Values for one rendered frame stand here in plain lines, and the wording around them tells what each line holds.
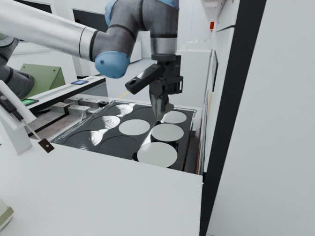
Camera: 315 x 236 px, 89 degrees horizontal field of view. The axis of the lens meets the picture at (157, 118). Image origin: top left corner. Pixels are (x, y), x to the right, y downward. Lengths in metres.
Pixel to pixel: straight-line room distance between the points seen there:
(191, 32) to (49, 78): 7.71
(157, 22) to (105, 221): 0.42
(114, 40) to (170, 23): 0.14
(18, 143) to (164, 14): 0.41
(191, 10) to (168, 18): 7.95
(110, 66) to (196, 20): 8.02
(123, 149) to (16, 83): 0.69
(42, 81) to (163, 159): 0.76
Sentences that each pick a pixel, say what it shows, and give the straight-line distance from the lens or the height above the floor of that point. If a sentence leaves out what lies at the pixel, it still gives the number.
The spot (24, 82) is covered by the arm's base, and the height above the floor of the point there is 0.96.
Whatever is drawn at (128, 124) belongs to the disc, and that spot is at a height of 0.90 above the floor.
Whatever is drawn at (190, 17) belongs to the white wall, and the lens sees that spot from 8.39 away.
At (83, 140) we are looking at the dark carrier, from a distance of 0.50.
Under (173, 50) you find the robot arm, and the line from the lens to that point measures 0.47.
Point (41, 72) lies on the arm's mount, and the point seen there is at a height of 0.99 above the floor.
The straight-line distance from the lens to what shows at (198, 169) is 0.32.
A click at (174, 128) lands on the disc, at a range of 0.51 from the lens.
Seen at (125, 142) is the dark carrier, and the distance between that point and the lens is 0.46.
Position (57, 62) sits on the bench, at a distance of 4.29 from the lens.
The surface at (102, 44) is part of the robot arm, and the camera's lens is 0.42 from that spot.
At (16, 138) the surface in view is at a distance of 0.39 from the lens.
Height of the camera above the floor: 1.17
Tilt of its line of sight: 28 degrees down
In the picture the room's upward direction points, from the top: straight up
